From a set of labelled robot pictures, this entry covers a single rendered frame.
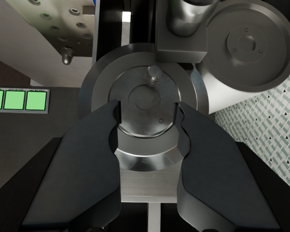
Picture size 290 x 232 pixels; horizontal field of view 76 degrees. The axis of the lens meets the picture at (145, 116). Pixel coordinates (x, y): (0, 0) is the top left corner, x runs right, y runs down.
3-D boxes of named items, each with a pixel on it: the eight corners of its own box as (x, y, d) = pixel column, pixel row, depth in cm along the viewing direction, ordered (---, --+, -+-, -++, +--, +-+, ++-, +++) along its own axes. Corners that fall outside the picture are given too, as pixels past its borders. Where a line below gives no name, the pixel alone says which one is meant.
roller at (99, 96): (199, 55, 21) (196, 159, 19) (166, 102, 46) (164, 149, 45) (95, 47, 21) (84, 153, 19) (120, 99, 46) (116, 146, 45)
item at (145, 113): (95, 119, 18) (125, 54, 19) (99, 121, 20) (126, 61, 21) (165, 148, 18) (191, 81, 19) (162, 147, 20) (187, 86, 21)
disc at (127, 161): (210, 46, 22) (208, 175, 20) (208, 49, 23) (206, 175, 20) (84, 37, 22) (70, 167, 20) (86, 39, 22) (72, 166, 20)
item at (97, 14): (104, -71, 24) (95, 63, 22) (121, 33, 48) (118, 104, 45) (101, -71, 24) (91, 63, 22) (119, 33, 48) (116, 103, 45)
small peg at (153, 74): (164, 76, 16) (149, 80, 16) (161, 85, 19) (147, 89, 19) (159, 61, 17) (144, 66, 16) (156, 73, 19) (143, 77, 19)
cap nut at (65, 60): (71, 47, 53) (70, 62, 53) (76, 53, 57) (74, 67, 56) (58, 47, 53) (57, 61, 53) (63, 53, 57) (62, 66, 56)
